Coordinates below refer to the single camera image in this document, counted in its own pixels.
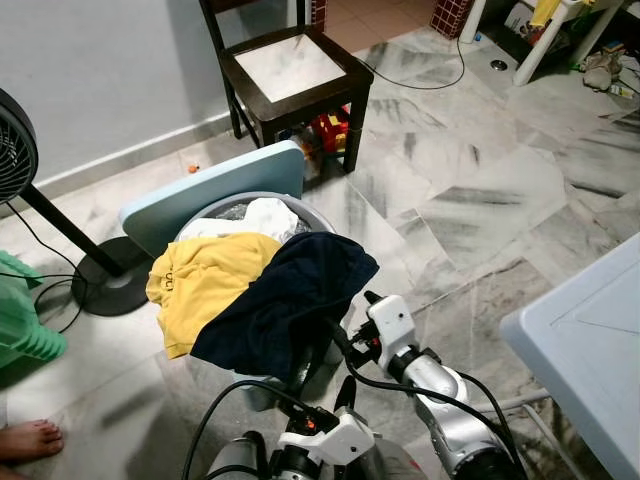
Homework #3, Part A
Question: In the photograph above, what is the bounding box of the white plastic table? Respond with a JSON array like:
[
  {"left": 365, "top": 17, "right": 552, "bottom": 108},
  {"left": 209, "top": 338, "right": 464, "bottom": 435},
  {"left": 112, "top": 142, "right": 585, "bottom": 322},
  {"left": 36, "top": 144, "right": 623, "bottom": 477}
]
[{"left": 458, "top": 0, "right": 640, "bottom": 86}]

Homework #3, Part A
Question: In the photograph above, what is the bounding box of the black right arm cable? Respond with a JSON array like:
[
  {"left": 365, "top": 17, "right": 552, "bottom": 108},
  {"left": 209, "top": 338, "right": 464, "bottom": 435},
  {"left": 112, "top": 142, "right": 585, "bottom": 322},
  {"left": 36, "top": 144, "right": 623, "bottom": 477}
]
[{"left": 330, "top": 320, "right": 526, "bottom": 480}]

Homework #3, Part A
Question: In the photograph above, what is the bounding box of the dark wooden chair marble seat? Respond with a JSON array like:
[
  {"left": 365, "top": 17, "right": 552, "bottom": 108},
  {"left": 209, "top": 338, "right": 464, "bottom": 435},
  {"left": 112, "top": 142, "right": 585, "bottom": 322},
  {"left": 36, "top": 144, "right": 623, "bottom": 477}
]
[{"left": 198, "top": 0, "right": 375, "bottom": 174}]

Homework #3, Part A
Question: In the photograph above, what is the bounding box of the red toy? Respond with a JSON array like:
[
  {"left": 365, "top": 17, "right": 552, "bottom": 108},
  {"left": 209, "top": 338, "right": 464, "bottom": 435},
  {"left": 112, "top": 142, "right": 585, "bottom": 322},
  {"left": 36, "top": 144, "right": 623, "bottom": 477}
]
[{"left": 310, "top": 108, "right": 351, "bottom": 153}]

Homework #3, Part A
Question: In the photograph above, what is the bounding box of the grey plastic basin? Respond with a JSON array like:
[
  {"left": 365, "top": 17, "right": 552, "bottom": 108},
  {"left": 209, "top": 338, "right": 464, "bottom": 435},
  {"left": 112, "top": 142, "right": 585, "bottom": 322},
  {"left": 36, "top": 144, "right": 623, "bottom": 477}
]
[{"left": 175, "top": 190, "right": 346, "bottom": 411}]

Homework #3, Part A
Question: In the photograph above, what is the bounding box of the black floor cable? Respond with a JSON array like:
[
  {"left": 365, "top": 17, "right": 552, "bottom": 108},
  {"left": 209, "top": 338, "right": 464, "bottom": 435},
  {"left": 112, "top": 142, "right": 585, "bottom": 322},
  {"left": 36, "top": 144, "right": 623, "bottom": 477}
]
[{"left": 360, "top": 30, "right": 469, "bottom": 93}]

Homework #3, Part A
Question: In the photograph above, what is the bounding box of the white garment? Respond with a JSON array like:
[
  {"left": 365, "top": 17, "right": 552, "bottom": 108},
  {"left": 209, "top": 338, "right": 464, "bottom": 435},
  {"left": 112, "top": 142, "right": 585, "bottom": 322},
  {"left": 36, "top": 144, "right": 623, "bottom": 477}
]
[{"left": 180, "top": 197, "right": 313, "bottom": 246}]

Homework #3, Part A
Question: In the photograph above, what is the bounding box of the black floor fan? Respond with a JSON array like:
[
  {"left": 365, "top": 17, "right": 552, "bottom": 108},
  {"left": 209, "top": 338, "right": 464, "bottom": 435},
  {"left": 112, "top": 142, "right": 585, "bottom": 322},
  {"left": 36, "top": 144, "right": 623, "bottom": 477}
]
[{"left": 0, "top": 88, "right": 153, "bottom": 317}]

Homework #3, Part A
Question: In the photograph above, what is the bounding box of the robot right leg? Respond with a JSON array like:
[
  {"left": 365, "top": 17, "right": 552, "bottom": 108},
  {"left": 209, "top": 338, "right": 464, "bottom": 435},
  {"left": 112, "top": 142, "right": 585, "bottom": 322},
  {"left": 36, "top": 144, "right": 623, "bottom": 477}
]
[{"left": 355, "top": 440, "right": 431, "bottom": 480}]

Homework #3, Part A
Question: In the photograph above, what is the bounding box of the green plastic stool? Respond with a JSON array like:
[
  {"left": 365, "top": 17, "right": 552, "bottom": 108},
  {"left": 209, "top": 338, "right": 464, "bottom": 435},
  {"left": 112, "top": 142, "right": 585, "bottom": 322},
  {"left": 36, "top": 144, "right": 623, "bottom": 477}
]
[{"left": 0, "top": 250, "right": 68, "bottom": 369}]

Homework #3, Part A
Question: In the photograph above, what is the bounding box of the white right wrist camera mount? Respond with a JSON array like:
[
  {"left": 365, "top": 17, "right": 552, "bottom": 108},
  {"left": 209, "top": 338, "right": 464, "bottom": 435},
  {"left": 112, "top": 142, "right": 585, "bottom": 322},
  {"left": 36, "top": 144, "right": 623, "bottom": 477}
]
[{"left": 365, "top": 295, "right": 416, "bottom": 369}]

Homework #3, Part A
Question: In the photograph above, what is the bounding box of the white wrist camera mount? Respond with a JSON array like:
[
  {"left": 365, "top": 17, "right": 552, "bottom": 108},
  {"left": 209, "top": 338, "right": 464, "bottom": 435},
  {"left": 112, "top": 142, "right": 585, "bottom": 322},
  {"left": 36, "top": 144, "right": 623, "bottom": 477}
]
[
  {"left": 275, "top": 408, "right": 376, "bottom": 466},
  {"left": 365, "top": 295, "right": 416, "bottom": 369}
]

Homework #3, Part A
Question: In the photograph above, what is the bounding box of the light blue plastic table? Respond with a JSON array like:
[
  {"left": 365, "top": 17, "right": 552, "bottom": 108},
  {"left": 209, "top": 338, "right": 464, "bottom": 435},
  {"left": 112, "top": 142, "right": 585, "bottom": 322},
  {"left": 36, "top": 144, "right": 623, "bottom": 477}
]
[{"left": 500, "top": 235, "right": 640, "bottom": 480}]

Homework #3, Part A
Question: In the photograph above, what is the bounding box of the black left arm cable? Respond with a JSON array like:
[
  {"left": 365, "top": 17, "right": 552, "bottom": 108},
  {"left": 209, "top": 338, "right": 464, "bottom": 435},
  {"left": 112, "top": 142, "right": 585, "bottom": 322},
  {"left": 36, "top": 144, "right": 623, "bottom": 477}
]
[{"left": 180, "top": 378, "right": 336, "bottom": 480}]

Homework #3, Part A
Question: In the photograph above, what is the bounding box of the grey stuffed toy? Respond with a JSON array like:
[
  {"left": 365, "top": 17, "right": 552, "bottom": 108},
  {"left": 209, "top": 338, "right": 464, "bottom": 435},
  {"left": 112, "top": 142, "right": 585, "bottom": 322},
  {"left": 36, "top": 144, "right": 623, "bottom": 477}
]
[{"left": 582, "top": 50, "right": 623, "bottom": 93}]

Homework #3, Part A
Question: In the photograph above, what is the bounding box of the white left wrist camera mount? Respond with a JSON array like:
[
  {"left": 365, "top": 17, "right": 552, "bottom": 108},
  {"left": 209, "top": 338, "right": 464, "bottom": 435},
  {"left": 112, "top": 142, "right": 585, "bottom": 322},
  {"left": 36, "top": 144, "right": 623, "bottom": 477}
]
[{"left": 275, "top": 408, "right": 376, "bottom": 466}]

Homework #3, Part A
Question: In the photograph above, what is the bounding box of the bare foot of person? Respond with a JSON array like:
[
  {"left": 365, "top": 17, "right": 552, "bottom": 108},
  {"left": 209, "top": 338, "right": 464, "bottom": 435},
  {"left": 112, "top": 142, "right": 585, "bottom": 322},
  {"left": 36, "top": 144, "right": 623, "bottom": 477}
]
[{"left": 0, "top": 420, "right": 64, "bottom": 464}]

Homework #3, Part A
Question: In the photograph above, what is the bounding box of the navy blue garment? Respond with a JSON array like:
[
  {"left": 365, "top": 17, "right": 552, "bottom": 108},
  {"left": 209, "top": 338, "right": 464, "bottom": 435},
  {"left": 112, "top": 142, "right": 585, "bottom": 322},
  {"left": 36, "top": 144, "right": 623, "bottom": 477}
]
[{"left": 190, "top": 232, "right": 381, "bottom": 381}]

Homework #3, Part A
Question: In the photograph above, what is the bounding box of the yellow plastic item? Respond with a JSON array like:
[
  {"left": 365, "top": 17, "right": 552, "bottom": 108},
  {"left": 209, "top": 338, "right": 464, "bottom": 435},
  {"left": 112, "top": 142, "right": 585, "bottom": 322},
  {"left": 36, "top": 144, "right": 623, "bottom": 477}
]
[{"left": 530, "top": 0, "right": 566, "bottom": 29}]

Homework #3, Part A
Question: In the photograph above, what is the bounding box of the light blue plastic stool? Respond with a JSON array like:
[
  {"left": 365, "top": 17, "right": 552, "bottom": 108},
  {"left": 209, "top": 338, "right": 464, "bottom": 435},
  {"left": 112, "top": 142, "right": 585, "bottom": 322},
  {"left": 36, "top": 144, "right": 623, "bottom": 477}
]
[{"left": 120, "top": 140, "right": 306, "bottom": 259}]

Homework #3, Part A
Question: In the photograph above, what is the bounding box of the white floor hose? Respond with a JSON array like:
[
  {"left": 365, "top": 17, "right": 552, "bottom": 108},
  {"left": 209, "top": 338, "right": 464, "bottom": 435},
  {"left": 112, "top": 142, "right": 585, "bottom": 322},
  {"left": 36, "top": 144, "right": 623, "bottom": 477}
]
[{"left": 478, "top": 390, "right": 561, "bottom": 480}]

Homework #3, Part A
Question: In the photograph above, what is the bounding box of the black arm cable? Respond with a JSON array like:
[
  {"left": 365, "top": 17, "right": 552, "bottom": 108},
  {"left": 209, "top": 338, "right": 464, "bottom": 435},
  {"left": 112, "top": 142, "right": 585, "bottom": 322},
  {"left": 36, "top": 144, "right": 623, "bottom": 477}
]
[
  {"left": 330, "top": 320, "right": 526, "bottom": 480},
  {"left": 180, "top": 378, "right": 336, "bottom": 480}
]

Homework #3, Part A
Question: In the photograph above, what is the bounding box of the yellow garment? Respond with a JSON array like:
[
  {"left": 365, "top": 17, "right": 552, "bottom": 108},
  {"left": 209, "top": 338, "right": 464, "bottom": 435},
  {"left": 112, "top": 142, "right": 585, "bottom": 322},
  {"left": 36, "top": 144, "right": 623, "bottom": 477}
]
[{"left": 146, "top": 232, "right": 284, "bottom": 359}]

